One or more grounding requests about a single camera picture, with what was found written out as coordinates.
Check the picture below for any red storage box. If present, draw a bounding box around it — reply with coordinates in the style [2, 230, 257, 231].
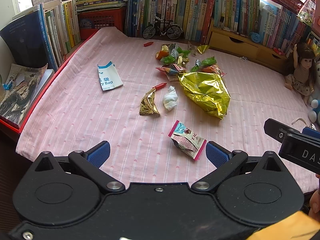
[1, 29, 97, 140]

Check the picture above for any blue cat plush toy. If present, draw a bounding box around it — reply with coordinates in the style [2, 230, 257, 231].
[308, 61, 320, 125]

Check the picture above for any dark blue leaning book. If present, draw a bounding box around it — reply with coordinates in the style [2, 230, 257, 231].
[1, 9, 57, 71]

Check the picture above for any left row of books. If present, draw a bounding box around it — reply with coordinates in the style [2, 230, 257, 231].
[12, 0, 81, 72]

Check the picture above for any blue round clock toy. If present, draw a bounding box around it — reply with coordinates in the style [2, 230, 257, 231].
[249, 32, 261, 43]

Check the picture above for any black miniature bicycle model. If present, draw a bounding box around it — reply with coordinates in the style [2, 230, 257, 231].
[142, 14, 183, 40]

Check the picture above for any centre row of books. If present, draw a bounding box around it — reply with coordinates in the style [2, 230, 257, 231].
[124, 0, 215, 43]

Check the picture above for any small patterned paper scrap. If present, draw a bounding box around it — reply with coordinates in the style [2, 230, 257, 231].
[187, 42, 197, 56]

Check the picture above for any small gold foil wrapper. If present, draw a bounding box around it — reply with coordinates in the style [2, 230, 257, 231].
[139, 88, 160, 115]

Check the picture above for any white tissue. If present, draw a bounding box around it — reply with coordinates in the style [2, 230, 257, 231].
[163, 86, 178, 111]

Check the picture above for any pink striped tablecloth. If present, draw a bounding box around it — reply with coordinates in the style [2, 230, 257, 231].
[16, 27, 309, 185]

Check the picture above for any pink white snack wrapper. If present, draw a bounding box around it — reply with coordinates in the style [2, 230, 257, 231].
[168, 120, 207, 160]

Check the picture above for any white blue paper bag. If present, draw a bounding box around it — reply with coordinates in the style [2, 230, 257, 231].
[98, 61, 123, 91]

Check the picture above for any yellow gold foil scrap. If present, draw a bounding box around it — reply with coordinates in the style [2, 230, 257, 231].
[197, 44, 209, 55]

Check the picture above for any person's right hand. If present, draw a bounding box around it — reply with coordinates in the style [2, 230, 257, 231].
[309, 186, 320, 222]

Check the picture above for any large gold foil bag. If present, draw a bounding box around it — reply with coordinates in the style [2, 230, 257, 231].
[178, 72, 231, 120]

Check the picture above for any red crayon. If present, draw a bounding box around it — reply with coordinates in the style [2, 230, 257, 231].
[143, 41, 153, 47]
[153, 82, 167, 90]

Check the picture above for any row of books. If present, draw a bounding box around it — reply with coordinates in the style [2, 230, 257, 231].
[124, 0, 215, 43]
[12, 0, 81, 72]
[213, 0, 317, 54]

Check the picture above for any brown haired doll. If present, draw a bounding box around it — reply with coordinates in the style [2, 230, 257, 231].
[284, 42, 316, 105]

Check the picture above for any magazine on red box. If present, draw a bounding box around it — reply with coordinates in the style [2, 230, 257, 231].
[1, 63, 48, 127]

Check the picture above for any green snack wrapper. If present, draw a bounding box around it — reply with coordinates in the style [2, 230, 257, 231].
[190, 56, 217, 72]
[160, 47, 190, 66]

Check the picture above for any red plastic basket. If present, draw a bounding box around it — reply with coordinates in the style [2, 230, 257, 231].
[78, 6, 126, 40]

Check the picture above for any wooden drawer shelf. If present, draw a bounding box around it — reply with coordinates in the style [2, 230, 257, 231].
[206, 19, 288, 74]

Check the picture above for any orange gold wrapper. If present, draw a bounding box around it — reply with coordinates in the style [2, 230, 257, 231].
[156, 44, 170, 61]

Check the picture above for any right row of books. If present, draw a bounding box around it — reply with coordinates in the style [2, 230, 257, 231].
[213, 0, 317, 54]

